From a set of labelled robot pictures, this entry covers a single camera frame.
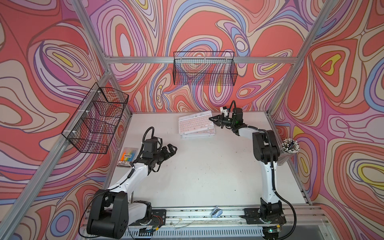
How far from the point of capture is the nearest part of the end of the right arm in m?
0.86

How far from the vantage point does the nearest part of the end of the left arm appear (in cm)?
64

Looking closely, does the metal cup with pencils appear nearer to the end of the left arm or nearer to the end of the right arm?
the end of the right arm

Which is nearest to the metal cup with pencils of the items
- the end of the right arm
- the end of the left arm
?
the end of the right arm
